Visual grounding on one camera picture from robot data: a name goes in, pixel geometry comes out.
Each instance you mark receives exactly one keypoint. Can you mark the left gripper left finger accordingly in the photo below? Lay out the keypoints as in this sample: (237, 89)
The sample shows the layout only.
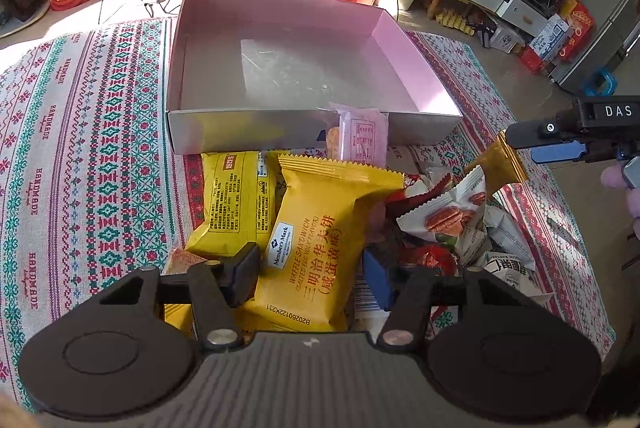
(216, 288)

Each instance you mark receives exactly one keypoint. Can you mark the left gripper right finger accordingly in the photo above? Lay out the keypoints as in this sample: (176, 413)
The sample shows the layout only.
(404, 293)

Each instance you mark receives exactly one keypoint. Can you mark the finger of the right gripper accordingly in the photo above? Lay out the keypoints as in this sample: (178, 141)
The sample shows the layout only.
(533, 133)
(561, 152)

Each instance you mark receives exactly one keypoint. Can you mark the orange snack bar packet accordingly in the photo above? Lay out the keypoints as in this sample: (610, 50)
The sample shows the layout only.
(501, 165)

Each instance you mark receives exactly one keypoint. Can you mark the red white candy packet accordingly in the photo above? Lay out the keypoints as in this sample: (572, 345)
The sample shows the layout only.
(432, 256)

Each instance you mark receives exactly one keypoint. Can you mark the yellow waffle sandwich packet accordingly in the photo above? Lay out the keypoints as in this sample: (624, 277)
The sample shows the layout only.
(312, 256)

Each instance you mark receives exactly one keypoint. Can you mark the white pecan packet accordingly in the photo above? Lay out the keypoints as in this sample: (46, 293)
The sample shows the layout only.
(512, 271)
(454, 220)

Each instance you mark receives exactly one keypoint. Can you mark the white blue snack packet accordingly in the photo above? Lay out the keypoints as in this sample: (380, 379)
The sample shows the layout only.
(507, 234)

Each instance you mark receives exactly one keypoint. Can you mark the pink snack packet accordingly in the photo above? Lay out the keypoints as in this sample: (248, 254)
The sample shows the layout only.
(361, 136)

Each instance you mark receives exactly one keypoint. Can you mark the right hand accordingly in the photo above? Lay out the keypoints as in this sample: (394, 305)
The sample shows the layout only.
(612, 177)

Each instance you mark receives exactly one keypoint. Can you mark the patterned red green cloth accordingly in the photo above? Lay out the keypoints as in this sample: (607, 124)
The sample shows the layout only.
(91, 190)

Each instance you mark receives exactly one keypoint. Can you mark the pink cardboard box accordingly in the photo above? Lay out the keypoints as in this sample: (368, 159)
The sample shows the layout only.
(249, 75)

